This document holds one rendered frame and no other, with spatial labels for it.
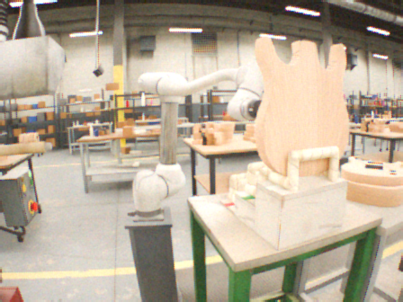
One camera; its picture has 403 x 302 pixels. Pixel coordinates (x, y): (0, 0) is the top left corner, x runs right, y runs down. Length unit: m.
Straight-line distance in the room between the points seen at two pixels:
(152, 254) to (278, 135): 1.14
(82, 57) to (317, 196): 11.79
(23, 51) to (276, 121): 0.66
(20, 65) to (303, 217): 0.84
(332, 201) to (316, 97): 0.32
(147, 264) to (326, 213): 1.14
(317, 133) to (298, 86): 0.15
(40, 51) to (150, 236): 1.20
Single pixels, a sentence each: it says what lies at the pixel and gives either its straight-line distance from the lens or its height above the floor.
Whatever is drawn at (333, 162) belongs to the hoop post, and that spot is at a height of 1.17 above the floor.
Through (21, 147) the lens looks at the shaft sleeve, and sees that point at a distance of 0.83.
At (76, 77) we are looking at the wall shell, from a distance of 12.10.
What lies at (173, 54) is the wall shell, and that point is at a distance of 12.16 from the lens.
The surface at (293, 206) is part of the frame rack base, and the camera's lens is 0.76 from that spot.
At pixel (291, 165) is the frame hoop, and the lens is 0.73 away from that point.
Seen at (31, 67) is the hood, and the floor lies 1.45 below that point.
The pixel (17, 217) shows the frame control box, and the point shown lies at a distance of 1.14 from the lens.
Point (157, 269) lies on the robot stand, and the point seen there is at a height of 0.38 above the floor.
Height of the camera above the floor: 1.34
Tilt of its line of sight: 10 degrees down
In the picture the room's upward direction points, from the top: 2 degrees counter-clockwise
